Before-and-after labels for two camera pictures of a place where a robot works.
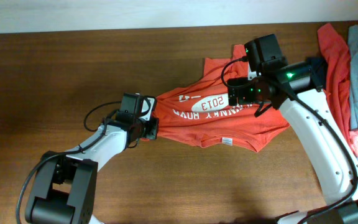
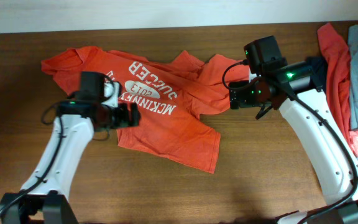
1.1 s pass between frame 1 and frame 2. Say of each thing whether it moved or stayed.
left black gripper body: moved
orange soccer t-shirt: moved
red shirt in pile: stayed
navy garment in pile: stayed
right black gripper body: stayed
